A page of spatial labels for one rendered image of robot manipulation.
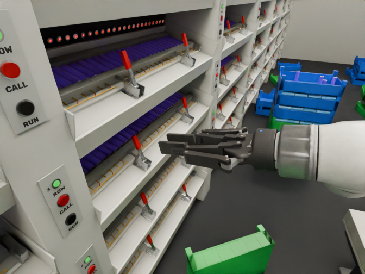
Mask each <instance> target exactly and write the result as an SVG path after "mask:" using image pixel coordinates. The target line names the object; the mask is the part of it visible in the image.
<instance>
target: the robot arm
mask: <svg viewBox="0 0 365 274"><path fill-rule="evenodd" d="M201 131H202V132H201V133H196V134H179V133H167V134H166V136H167V140H168V141H159V142H158V144H159V148H160V152H161V154H170V155H179V156H184V158H185V163H186V164H190V165H195V166H201V167H207V168H211V169H217V170H221V171H223V172H225V173H227V174H230V173H232V168H233V167H234V166H236V165H237V164H238V165H244V164H250V165H252V166H253V168H254V169H256V170H260V171H270V172H276V169H278V173H279V175H280V176H281V177H287V178H296V179H305V180H309V181H313V180H315V181H318V182H322V183H323V184H324V185H325V187H326V188H328V189H329V190H330V191H332V192H333V193H335V194H337V195H340V196H343V197H348V198H359V197H365V121H342V122H337V123H333V124H326V125H314V124H311V125H283V126H282V127H281V129H280V132H278V129H265V128H258V129H257V130H256V131H255V132H254V135H252V134H248V129H247V127H241V128H228V129H202V130H201ZM207 133H208V134H207Z"/></svg>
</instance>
